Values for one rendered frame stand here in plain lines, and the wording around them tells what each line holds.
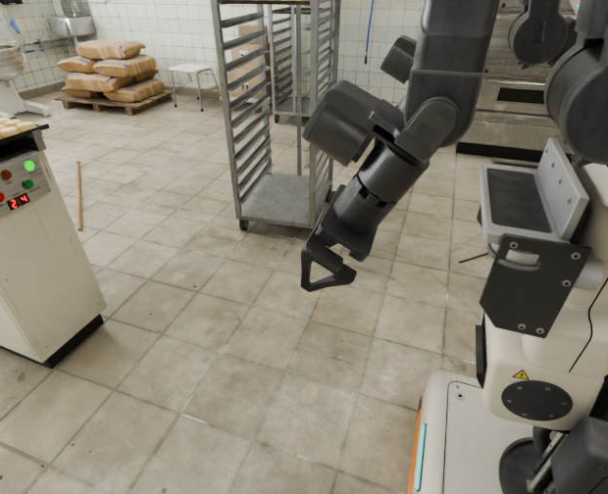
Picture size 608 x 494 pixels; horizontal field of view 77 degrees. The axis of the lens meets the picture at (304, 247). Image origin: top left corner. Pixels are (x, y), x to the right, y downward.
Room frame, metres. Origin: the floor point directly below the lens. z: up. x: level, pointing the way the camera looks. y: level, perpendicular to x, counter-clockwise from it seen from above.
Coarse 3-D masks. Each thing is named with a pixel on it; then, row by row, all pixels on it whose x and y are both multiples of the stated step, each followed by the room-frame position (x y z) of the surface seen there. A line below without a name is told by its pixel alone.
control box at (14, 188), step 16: (16, 160) 1.15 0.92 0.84; (32, 160) 1.19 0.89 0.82; (0, 176) 1.08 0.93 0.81; (16, 176) 1.12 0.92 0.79; (32, 176) 1.17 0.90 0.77; (0, 192) 1.06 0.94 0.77; (16, 192) 1.10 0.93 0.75; (32, 192) 1.15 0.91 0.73; (48, 192) 1.20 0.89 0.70; (0, 208) 1.05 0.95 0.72; (16, 208) 1.08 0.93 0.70
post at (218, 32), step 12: (216, 0) 1.98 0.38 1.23; (216, 12) 1.98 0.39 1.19; (216, 24) 1.98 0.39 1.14; (216, 36) 1.98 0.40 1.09; (216, 48) 1.98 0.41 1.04; (228, 96) 2.00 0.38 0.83; (228, 120) 1.98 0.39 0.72; (228, 132) 1.98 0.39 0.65; (228, 144) 1.98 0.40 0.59; (228, 156) 1.98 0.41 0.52
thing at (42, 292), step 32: (0, 160) 1.15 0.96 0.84; (0, 224) 1.05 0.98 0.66; (32, 224) 1.13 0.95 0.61; (64, 224) 1.23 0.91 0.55; (0, 256) 1.01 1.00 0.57; (32, 256) 1.09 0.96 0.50; (64, 256) 1.18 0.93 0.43; (0, 288) 0.96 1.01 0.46; (32, 288) 1.04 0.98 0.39; (64, 288) 1.14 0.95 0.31; (96, 288) 1.25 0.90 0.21; (0, 320) 0.99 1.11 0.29; (32, 320) 1.00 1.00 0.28; (64, 320) 1.09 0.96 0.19; (96, 320) 1.23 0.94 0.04; (32, 352) 0.96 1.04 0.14; (64, 352) 1.06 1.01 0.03
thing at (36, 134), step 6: (36, 132) 1.23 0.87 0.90; (24, 138) 1.24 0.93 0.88; (30, 138) 1.23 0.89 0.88; (36, 138) 1.23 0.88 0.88; (42, 138) 1.25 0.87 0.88; (6, 144) 1.28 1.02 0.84; (12, 144) 1.27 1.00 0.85; (18, 144) 1.26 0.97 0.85; (24, 144) 1.24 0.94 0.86; (30, 144) 1.23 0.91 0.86; (36, 144) 1.22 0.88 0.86; (42, 144) 1.24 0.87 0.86; (36, 150) 1.22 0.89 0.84; (42, 150) 1.23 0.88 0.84
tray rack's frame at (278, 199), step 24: (336, 0) 2.47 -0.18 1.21; (336, 24) 2.47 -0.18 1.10; (336, 48) 2.47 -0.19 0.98; (264, 72) 2.57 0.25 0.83; (336, 72) 2.47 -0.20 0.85; (264, 120) 2.58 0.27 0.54; (264, 192) 2.28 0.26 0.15; (288, 192) 2.28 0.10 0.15; (240, 216) 1.98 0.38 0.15; (264, 216) 1.97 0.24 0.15; (288, 216) 1.97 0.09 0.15
